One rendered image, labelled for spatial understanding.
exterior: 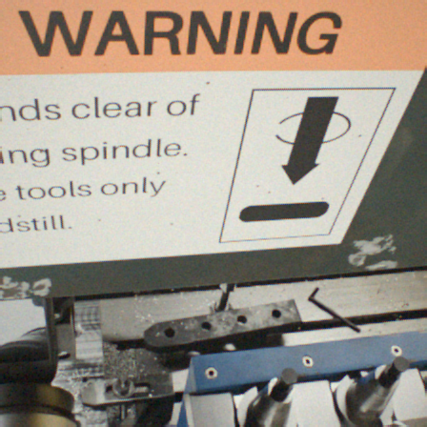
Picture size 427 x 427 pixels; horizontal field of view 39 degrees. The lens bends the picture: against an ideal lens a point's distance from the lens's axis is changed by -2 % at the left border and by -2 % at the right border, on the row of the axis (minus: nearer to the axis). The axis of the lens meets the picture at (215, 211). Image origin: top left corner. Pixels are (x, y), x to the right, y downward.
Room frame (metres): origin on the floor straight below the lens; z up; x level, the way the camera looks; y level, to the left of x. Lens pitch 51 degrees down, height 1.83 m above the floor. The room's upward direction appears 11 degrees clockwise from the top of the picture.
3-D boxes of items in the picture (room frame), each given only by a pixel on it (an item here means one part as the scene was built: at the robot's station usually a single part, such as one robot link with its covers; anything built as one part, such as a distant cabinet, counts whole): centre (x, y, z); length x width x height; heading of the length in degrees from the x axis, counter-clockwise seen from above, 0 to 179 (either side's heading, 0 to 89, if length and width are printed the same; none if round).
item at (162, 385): (0.32, 0.07, 0.97); 0.13 x 0.03 x 0.15; 109
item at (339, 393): (0.27, -0.20, 1.21); 0.06 x 0.06 x 0.03
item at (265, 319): (0.47, -0.05, 0.93); 0.26 x 0.05 x 0.06; 114
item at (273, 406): (0.24, -0.09, 1.26); 0.04 x 0.04 x 0.07
